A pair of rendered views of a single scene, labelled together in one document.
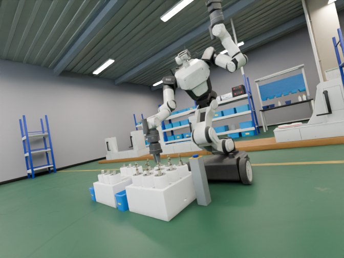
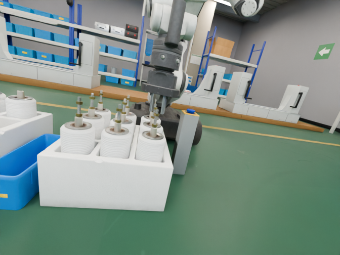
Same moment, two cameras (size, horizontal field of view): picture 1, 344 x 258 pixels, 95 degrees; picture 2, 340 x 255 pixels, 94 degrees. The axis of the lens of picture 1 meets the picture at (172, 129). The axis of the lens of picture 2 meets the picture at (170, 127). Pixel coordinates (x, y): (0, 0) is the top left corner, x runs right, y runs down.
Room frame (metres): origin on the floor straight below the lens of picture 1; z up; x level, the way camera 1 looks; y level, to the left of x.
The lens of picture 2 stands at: (0.68, 0.49, 0.45)
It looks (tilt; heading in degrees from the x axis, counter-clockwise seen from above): 17 degrees down; 310
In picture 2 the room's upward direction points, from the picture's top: 12 degrees clockwise
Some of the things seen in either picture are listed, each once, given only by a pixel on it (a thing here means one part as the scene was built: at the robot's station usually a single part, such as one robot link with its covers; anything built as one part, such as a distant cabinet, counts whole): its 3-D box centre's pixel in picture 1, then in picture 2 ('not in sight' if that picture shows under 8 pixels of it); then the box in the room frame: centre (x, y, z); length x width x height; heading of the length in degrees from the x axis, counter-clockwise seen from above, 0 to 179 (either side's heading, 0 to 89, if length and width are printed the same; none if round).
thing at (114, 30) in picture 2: (228, 97); (118, 32); (5.50, -2.14, 1.42); 0.42 x 0.37 x 0.20; 146
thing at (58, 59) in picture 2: not in sight; (65, 60); (6.38, -1.05, 0.36); 0.50 x 0.38 x 0.21; 142
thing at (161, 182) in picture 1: (162, 188); (149, 158); (1.05, 0.13, 0.16); 0.10 x 0.10 x 0.18
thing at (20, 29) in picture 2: (179, 124); (29, 32); (6.88, -0.35, 0.90); 0.50 x 0.38 x 0.21; 144
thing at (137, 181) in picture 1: (140, 186); (78, 151); (1.20, 0.32, 0.16); 0.10 x 0.10 x 0.18
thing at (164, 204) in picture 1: (163, 190); (118, 156); (1.21, 0.15, 0.09); 0.39 x 0.39 x 0.18; 51
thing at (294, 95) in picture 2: not in sight; (262, 97); (1.48, -3.18, 0.45); 1.51 x 0.57 x 0.74; 53
